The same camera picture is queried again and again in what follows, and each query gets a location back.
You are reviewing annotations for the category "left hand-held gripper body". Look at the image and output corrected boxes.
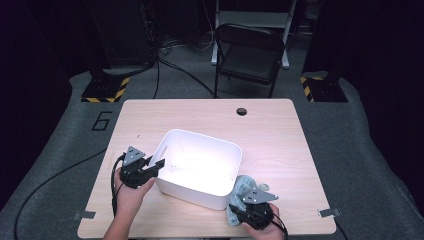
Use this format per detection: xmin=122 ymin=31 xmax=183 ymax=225
xmin=119 ymin=145 xmax=158 ymax=190

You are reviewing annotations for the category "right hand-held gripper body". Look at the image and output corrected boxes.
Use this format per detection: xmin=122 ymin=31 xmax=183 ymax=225
xmin=237 ymin=189 xmax=280 ymax=231

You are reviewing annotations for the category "light blue fluffy cloth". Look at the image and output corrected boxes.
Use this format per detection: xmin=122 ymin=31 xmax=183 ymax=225
xmin=225 ymin=174 xmax=270 ymax=227

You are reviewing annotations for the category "white plastic bin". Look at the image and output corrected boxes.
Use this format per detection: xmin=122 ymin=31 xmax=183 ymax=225
xmin=147 ymin=128 xmax=243 ymax=212

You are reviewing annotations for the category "person's right hand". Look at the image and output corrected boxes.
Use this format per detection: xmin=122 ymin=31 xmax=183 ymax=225
xmin=241 ymin=203 xmax=285 ymax=240

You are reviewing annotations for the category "person's left hand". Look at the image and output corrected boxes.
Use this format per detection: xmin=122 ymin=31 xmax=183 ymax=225
xmin=114 ymin=168 xmax=157 ymax=216

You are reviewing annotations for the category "grey tape piece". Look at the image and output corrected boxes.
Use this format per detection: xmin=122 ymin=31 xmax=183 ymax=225
xmin=318 ymin=208 xmax=342 ymax=218
xmin=73 ymin=210 xmax=97 ymax=221

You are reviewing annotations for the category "black yellow striped stand base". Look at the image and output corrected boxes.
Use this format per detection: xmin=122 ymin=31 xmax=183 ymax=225
xmin=80 ymin=76 xmax=130 ymax=104
xmin=299 ymin=71 xmax=349 ymax=103

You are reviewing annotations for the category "black curtain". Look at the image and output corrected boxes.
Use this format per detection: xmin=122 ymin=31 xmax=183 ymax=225
xmin=0 ymin=0 xmax=73 ymax=211
xmin=313 ymin=0 xmax=424 ymax=191

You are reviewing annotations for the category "dark equipment cabinet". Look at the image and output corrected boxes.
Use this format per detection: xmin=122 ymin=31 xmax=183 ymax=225
xmin=91 ymin=0 xmax=158 ymax=69

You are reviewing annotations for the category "black folding chair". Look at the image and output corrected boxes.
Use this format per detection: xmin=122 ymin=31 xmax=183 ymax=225
xmin=213 ymin=23 xmax=287 ymax=99

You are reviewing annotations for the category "white metal stand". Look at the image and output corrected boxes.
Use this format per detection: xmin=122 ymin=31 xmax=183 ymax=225
xmin=210 ymin=0 xmax=299 ymax=70

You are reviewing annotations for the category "left hand-held gripper cable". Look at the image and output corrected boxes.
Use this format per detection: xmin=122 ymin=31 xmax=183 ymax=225
xmin=110 ymin=153 xmax=127 ymax=218

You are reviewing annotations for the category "hand-held gripper cable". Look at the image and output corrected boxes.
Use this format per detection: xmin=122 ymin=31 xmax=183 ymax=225
xmin=269 ymin=213 xmax=288 ymax=240
xmin=110 ymin=153 xmax=127 ymax=218

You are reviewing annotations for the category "right hand-held gripper cable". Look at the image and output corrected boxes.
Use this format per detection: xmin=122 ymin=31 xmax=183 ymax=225
xmin=269 ymin=213 xmax=288 ymax=240

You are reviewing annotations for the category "black cable on floor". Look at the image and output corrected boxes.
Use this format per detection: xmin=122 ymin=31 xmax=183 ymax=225
xmin=153 ymin=59 xmax=161 ymax=100
xmin=158 ymin=58 xmax=218 ymax=99

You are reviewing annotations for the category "long black floor cable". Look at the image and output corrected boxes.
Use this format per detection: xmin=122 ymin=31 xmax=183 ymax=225
xmin=13 ymin=148 xmax=108 ymax=240

